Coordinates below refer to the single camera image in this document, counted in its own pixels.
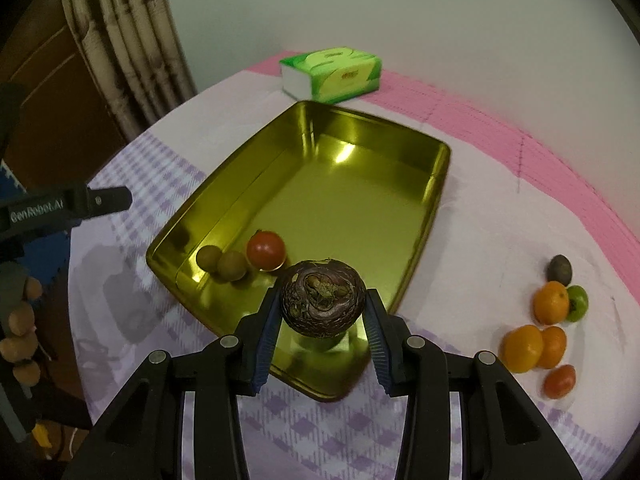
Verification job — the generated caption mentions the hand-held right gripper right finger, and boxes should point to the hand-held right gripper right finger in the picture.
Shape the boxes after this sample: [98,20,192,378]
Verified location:
[363,287,583,480]

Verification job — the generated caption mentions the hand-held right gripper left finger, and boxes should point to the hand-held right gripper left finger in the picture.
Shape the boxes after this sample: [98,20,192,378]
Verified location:
[62,287,282,480]

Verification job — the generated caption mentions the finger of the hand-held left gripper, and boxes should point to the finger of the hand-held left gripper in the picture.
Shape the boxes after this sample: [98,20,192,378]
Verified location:
[75,186,133,220]

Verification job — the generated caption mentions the dark brown round fruit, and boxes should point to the dark brown round fruit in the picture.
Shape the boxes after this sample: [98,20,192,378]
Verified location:
[278,258,367,338]

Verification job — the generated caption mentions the red tomato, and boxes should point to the red tomato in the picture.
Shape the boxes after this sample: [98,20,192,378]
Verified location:
[246,230,287,271]

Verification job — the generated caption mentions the yellow-orange citrus fruit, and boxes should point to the yellow-orange citrus fruit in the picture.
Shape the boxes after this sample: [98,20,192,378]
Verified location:
[502,325,544,374]

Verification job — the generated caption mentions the maroon tin box gold inside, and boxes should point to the maroon tin box gold inside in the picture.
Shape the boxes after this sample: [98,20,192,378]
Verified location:
[146,100,452,403]

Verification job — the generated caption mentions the orange mandarin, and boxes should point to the orange mandarin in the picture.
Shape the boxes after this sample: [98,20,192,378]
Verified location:
[537,326,568,370]
[532,281,571,326]

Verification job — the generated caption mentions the orange-red tomato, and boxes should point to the orange-red tomato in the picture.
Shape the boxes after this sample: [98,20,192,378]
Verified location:
[543,364,577,400]

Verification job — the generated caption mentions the small dark brown fruit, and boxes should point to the small dark brown fruit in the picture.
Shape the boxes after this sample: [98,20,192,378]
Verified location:
[546,254,573,285]

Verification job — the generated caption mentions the green citrus fruit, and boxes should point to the green citrus fruit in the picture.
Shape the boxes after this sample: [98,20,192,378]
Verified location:
[565,285,589,323]

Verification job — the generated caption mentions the bunch of brown longans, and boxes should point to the bunch of brown longans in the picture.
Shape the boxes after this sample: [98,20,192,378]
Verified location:
[0,275,43,388]

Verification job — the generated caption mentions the brown wooden door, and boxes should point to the brown wooden door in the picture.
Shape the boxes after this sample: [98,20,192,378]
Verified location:
[0,7,128,196]

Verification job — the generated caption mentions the beige patterned curtain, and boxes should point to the beige patterned curtain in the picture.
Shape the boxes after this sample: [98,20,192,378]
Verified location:
[57,0,197,142]

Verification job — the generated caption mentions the purple checked white cloth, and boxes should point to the purple checked white cloth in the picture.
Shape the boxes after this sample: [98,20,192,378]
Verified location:
[67,67,640,480]

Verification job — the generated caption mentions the pink foam mat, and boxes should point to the pink foam mat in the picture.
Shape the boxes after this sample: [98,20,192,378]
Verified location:
[247,50,640,306]

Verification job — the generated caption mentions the green tissue pack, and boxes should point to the green tissue pack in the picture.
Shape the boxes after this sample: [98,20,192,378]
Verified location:
[278,46,384,106]

